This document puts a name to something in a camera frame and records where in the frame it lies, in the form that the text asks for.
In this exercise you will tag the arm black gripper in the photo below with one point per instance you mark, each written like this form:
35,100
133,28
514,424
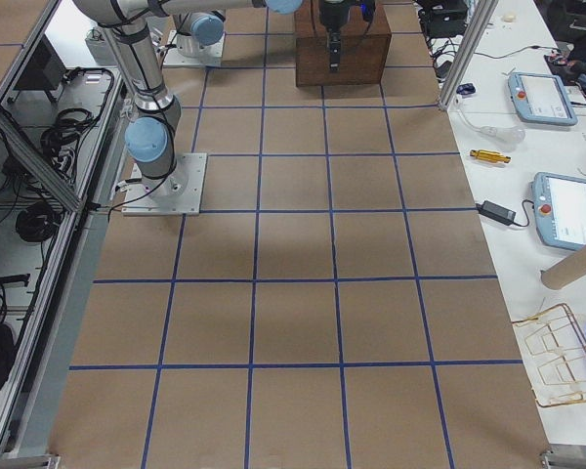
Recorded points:
331,14

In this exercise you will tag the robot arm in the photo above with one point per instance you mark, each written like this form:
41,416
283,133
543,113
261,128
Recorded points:
150,139
200,29

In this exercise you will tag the gold metal cylinder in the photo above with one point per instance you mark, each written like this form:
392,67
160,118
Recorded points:
489,156

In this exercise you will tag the blue teach pendant far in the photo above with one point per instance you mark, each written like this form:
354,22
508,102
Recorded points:
541,99

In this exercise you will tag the blue teach pendant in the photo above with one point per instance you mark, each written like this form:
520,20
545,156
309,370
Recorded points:
541,99
560,210

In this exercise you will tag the black power adapter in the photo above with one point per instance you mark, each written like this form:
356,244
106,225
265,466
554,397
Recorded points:
496,212

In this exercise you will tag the blue teach pendant near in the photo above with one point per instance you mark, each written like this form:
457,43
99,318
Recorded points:
560,210

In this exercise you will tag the cardboard tube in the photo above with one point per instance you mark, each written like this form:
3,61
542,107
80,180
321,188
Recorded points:
567,271

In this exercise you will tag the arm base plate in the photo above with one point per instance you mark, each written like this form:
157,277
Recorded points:
180,194
185,51

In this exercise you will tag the aluminium frame post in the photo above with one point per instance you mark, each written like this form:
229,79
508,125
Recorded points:
470,41

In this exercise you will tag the wire rack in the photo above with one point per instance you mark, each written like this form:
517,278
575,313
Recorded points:
553,346

